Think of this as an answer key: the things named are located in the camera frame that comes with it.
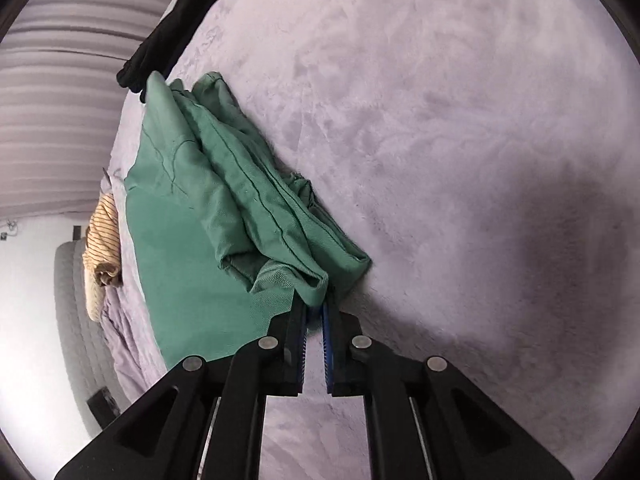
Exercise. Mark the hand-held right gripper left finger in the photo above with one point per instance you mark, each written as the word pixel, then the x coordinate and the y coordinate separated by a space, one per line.
pixel 300 355

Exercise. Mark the pale pleated curtain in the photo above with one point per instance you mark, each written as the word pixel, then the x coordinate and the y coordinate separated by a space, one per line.
pixel 65 110

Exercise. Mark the beige striped cloth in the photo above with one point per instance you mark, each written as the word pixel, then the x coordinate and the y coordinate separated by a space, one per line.
pixel 102 240

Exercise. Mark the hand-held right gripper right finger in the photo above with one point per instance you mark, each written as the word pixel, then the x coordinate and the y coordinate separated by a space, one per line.
pixel 328 355

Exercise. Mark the black cloth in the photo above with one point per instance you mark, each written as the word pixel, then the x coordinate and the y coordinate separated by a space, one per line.
pixel 150 55

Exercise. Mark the wall socket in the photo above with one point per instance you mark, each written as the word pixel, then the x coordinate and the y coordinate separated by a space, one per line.
pixel 7 232

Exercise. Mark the grey quilted mattress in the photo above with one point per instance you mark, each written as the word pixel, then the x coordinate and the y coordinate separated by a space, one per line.
pixel 80 340

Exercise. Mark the purple plush blanket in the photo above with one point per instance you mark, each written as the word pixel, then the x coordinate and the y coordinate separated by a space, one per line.
pixel 450 110

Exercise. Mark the dark box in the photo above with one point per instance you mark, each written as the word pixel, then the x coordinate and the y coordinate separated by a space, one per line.
pixel 104 404

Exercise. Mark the green work jacket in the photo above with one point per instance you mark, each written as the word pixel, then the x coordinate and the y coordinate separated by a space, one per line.
pixel 200 210

